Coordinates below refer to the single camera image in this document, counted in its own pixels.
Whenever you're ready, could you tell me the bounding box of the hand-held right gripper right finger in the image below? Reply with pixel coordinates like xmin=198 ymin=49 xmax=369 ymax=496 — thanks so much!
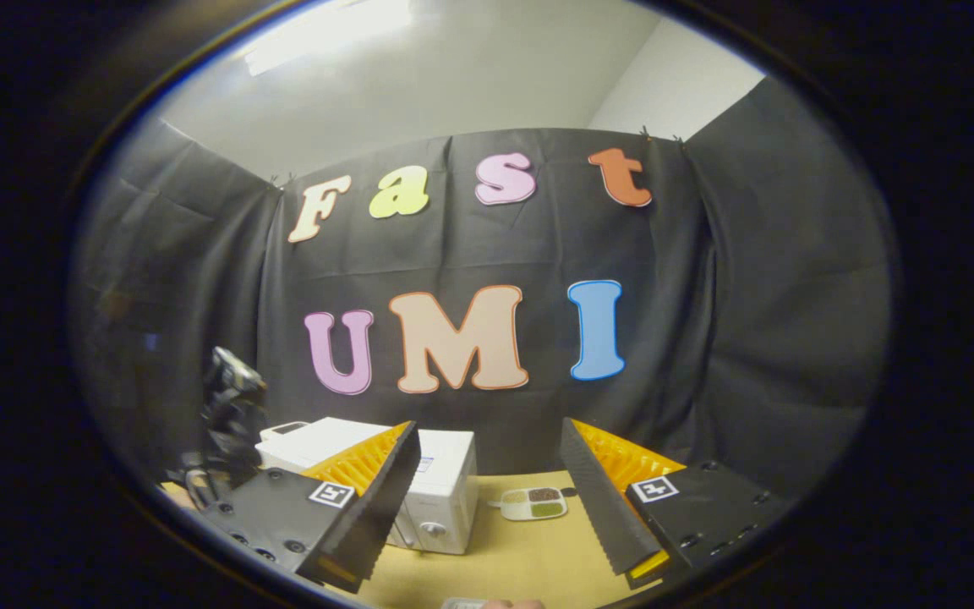
xmin=560 ymin=417 xmax=796 ymax=590

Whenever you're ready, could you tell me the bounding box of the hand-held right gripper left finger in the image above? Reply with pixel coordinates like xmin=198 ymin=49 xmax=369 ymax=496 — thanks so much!
xmin=195 ymin=420 xmax=422 ymax=593

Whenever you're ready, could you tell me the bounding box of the white microwave oven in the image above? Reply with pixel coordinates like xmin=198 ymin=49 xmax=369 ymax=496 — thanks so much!
xmin=257 ymin=416 xmax=479 ymax=557

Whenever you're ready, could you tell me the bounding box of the white three-compartment food tray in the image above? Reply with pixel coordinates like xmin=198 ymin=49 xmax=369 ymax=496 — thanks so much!
xmin=500 ymin=486 xmax=570 ymax=522

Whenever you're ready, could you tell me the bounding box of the black backdrop cloth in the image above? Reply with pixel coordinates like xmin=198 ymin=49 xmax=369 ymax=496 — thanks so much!
xmin=68 ymin=76 xmax=894 ymax=508

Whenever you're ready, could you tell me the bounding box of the ceiling light panel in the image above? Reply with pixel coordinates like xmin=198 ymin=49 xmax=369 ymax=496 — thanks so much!
xmin=238 ymin=0 xmax=416 ymax=77

